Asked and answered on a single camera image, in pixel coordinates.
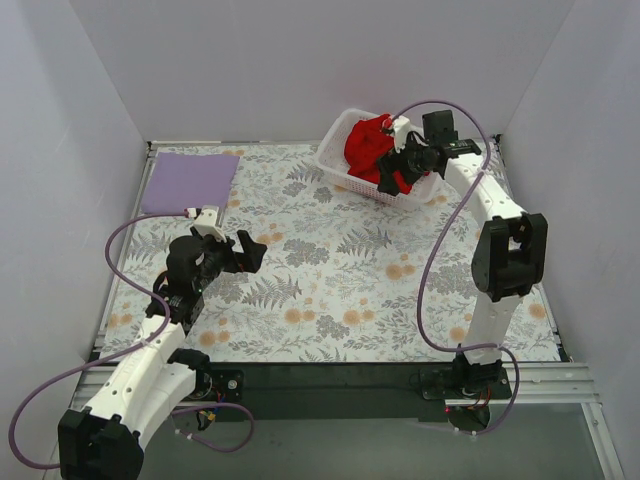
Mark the red t shirt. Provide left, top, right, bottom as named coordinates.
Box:
left=344, top=113, right=412, bottom=194

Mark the white plastic basket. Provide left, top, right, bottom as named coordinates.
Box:
left=316, top=107, right=444, bottom=205

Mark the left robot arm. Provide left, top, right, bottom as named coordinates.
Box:
left=58, top=230, right=267, bottom=479

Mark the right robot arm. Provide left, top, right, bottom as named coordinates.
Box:
left=377, top=110, right=548, bottom=399

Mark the folded purple t shirt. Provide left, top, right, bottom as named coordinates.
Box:
left=140, top=153, right=240, bottom=214

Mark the floral table cloth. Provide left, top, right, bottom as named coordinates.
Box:
left=99, top=142, right=561, bottom=363

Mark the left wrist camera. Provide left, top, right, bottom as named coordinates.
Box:
left=184, top=205, right=226, bottom=242

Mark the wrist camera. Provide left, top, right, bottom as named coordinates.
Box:
left=184, top=205, right=226, bottom=242
left=382, top=116, right=414, bottom=153

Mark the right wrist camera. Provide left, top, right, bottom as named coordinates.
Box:
left=382, top=116, right=414, bottom=153

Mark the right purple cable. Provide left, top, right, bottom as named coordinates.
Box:
left=391, top=99, right=519, bottom=437

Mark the purple cable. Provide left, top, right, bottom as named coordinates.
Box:
left=391, top=99, right=519, bottom=437
left=8, top=205, right=256, bottom=470

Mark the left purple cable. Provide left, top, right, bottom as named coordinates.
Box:
left=8, top=205, right=256, bottom=470

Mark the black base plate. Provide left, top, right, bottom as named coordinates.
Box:
left=189, top=362, right=511, bottom=424

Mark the aluminium frame rail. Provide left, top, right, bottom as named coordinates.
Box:
left=70, top=362, right=601, bottom=410

